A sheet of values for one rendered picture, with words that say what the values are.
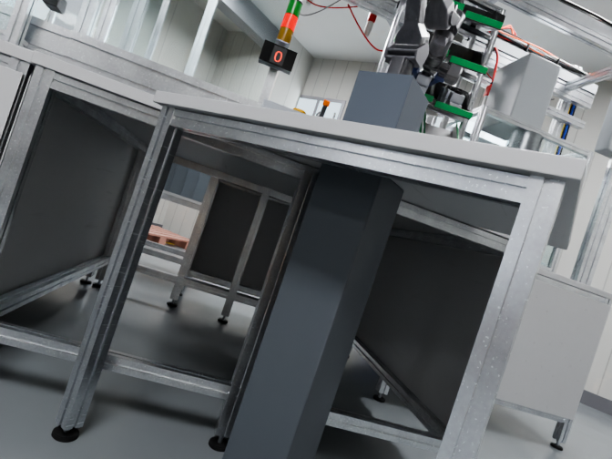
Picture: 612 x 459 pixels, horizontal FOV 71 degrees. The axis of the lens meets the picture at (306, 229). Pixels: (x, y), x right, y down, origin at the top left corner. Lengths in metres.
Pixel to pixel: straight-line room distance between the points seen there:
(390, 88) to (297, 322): 0.58
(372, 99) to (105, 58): 0.73
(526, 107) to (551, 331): 1.17
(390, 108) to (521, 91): 1.68
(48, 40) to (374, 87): 0.87
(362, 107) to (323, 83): 5.12
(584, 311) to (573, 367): 0.30
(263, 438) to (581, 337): 1.98
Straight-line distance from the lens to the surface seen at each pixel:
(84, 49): 1.38
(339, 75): 6.12
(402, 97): 1.04
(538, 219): 0.68
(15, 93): 1.34
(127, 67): 1.34
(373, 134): 0.76
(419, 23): 1.18
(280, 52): 1.63
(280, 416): 1.06
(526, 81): 2.69
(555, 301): 2.57
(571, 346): 2.69
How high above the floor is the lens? 0.65
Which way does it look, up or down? level
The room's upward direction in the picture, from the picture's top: 19 degrees clockwise
